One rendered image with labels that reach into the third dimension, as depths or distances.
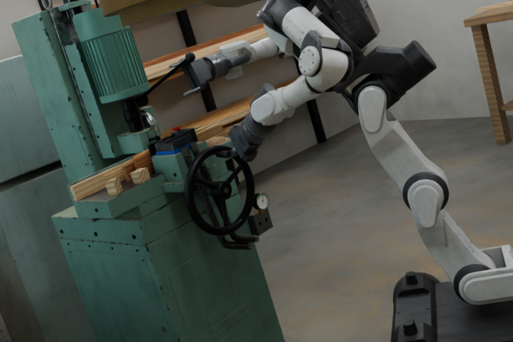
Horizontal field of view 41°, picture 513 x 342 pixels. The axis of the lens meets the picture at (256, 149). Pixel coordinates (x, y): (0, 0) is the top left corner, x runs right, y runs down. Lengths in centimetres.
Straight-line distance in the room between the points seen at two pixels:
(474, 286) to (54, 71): 159
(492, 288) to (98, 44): 149
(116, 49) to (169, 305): 86
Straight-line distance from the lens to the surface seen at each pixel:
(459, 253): 236
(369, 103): 217
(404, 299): 259
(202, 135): 261
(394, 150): 224
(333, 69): 180
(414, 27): 573
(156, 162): 230
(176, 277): 234
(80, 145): 256
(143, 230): 225
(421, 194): 223
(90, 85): 246
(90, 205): 227
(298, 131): 594
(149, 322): 247
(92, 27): 234
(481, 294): 237
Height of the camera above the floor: 136
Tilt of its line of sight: 12 degrees down
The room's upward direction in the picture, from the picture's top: 17 degrees counter-clockwise
